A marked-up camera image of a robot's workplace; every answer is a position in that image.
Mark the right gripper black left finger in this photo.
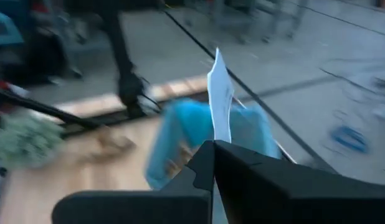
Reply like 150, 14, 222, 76
51, 139, 215, 224

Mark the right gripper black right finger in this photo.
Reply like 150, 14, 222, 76
213, 139, 385, 224

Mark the long brown paper strip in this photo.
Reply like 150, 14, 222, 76
85, 129, 138, 163

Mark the white printed paper receipt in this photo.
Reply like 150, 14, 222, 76
206, 47, 235, 144

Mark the blue plastic bin liner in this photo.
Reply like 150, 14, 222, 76
145, 98, 283, 191

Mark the green plant in white pot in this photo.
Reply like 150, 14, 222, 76
0, 111, 65, 170

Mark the teal chair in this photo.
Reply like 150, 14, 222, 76
0, 10, 24, 47

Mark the blue coiled cable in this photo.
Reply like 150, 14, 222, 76
330, 124, 370, 154

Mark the black aluminium table frame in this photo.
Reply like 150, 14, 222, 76
0, 88, 212, 138

